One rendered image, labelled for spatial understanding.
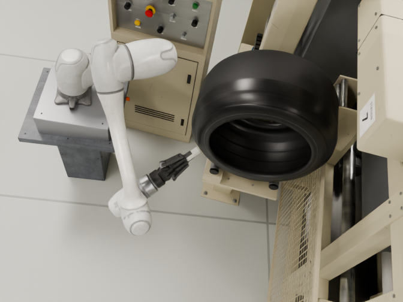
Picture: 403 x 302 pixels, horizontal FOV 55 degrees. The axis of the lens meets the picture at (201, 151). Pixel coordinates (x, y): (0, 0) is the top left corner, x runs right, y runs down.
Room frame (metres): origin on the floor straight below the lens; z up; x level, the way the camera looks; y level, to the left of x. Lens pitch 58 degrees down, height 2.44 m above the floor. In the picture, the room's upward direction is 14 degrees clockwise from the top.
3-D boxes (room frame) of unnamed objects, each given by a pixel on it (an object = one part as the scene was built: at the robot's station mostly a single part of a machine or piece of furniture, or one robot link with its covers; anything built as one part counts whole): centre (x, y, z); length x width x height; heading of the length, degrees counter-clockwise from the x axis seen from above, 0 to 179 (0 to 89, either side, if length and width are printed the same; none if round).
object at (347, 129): (1.28, -0.60, 1.05); 0.20 x 0.15 x 0.30; 179
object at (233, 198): (1.32, -0.20, 0.01); 0.27 x 0.27 x 0.02; 89
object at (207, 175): (1.06, -0.08, 0.83); 0.36 x 0.09 x 0.06; 179
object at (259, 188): (1.06, -0.22, 0.80); 0.37 x 0.36 x 0.02; 89
